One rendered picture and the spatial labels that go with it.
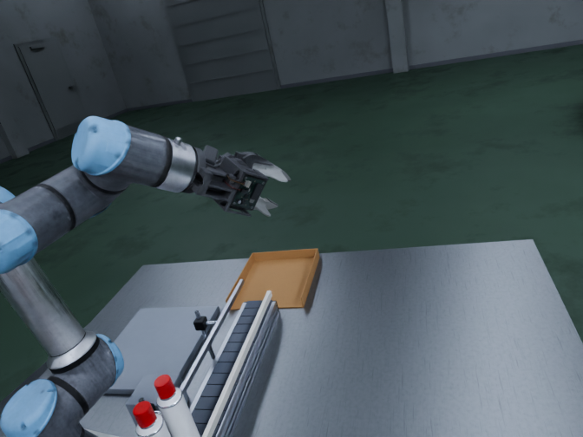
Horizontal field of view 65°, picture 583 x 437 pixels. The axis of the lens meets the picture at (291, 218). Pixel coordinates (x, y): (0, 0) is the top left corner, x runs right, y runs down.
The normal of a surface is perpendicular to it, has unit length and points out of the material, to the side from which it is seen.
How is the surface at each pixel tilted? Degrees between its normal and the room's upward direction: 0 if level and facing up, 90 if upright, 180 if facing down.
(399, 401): 0
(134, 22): 90
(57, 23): 90
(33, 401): 11
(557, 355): 0
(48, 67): 90
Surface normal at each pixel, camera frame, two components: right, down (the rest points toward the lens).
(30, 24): 0.91, -0.01
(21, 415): -0.30, -0.79
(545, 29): -0.37, 0.46
